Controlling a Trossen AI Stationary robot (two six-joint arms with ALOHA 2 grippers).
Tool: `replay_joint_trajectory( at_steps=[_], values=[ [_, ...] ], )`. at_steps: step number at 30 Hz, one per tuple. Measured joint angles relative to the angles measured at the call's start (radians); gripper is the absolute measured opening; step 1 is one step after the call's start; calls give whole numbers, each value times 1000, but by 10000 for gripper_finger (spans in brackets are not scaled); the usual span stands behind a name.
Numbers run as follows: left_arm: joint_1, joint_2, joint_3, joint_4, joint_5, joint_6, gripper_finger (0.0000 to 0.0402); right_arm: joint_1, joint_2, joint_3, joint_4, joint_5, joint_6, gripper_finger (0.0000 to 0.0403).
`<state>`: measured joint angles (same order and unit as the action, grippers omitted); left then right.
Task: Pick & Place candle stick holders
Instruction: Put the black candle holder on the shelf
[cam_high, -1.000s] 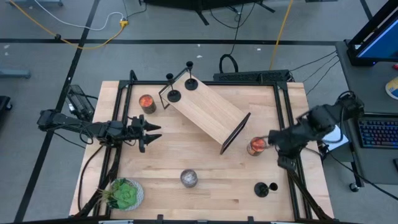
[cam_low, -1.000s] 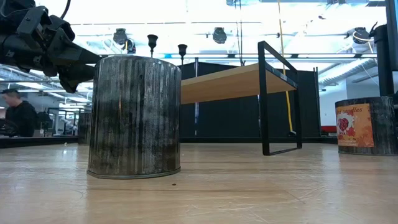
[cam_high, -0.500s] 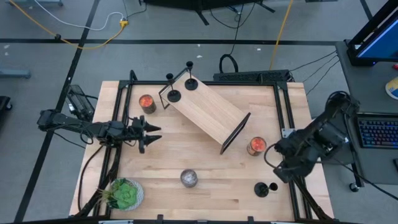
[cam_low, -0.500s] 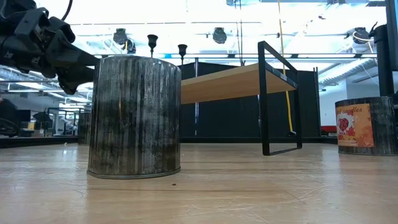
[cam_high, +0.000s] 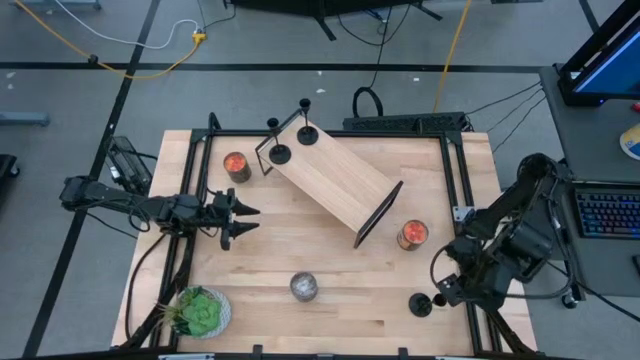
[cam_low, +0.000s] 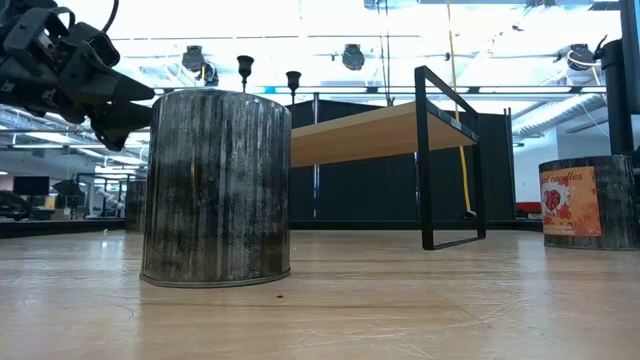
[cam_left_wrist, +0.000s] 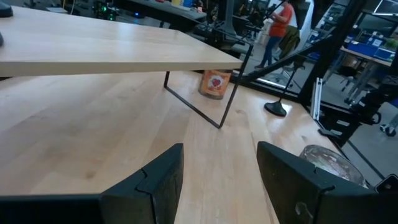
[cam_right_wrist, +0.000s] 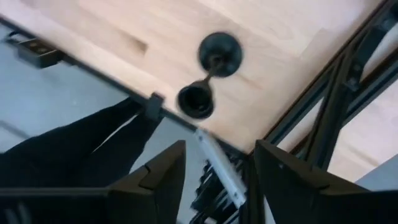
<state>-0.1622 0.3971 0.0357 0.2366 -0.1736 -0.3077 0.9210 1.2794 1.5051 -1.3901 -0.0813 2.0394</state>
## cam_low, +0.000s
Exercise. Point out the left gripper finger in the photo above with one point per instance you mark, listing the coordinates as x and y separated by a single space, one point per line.
117 122
105 87

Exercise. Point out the dark streaked metal candle tin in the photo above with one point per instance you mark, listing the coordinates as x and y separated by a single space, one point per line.
570 205
215 190

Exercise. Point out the black metal candlestick holder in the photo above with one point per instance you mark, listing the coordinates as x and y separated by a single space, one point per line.
245 64
293 77

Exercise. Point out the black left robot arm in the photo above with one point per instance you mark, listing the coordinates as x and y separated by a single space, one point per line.
15 10

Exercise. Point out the black desk lamp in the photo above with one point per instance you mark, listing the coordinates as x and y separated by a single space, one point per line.
67 187

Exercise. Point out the black round ceiling device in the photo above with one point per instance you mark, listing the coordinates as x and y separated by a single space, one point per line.
580 55
192 57
353 56

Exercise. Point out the computer monitor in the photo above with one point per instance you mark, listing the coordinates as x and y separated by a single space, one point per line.
30 185

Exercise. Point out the black office chair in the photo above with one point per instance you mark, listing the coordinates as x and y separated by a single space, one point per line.
10 205

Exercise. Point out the silver vertical pole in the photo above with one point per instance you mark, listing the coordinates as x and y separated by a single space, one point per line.
315 107

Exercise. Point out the black partition panel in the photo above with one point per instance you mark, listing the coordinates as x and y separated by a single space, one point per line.
370 195

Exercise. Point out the red seat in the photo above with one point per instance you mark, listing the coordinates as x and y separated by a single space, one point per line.
527 207

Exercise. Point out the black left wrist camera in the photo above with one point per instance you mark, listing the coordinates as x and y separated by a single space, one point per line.
97 47

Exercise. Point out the black frame wooden shelf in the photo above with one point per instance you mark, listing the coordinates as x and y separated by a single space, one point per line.
370 135

